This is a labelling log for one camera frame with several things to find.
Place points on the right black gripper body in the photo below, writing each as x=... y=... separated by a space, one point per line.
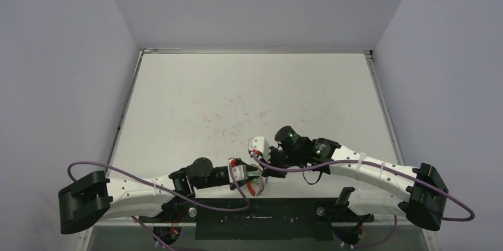
x=273 y=156

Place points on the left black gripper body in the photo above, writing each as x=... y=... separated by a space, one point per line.
x=218 y=180

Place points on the metal keyring with red handle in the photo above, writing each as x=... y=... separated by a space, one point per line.
x=254 y=189

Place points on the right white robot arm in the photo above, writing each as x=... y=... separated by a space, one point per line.
x=417 y=193

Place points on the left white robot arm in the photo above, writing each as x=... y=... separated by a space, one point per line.
x=100 y=191

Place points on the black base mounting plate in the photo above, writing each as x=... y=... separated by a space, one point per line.
x=266 y=219

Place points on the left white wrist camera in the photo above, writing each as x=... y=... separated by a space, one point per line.
x=237 y=173

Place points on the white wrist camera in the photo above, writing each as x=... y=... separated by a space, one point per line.
x=260 y=146
x=237 y=173

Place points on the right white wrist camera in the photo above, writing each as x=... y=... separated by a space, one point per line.
x=260 y=146

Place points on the aluminium table frame rail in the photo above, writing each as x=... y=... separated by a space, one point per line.
x=189 y=105

